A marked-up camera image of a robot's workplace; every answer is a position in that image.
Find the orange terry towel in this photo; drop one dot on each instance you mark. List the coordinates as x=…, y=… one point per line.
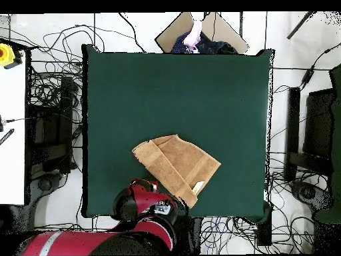
x=181, y=162

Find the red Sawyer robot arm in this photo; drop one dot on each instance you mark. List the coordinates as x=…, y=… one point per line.
x=80, y=242

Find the black flat panel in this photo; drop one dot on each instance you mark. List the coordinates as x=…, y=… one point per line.
x=319, y=125

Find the dark green table cloth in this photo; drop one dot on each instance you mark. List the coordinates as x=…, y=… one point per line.
x=173, y=93

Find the grey round stand base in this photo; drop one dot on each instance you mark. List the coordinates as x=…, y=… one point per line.
x=45, y=184

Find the black low furniture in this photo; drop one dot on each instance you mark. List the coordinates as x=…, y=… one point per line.
x=65, y=106

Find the black box-shaped stand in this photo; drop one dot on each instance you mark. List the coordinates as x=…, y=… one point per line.
x=264, y=234

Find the blue dotted cloth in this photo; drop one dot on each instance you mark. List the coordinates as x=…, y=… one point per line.
x=179, y=45

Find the white desk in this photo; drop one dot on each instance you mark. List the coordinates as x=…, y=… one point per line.
x=12, y=160

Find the dark navy cloth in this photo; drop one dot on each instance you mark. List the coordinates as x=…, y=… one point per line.
x=213, y=46

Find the pink cloth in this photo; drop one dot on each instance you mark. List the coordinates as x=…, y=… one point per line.
x=193, y=37

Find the black long bar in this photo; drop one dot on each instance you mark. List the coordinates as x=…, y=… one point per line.
x=293, y=120

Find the black stand base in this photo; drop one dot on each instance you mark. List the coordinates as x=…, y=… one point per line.
x=309, y=193

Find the brown cardboard box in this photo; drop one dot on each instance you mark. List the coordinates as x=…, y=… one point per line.
x=226, y=32

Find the black power adapter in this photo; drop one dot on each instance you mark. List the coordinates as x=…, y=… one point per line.
x=307, y=76

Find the green cloth-covered table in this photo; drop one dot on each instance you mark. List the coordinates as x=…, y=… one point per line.
x=336, y=133

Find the yellow emergency stop button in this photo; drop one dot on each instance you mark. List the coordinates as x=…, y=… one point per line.
x=5, y=54

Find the black thin rod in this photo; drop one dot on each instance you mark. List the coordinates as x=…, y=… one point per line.
x=298, y=26

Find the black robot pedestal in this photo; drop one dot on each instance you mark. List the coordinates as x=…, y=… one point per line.
x=191, y=234

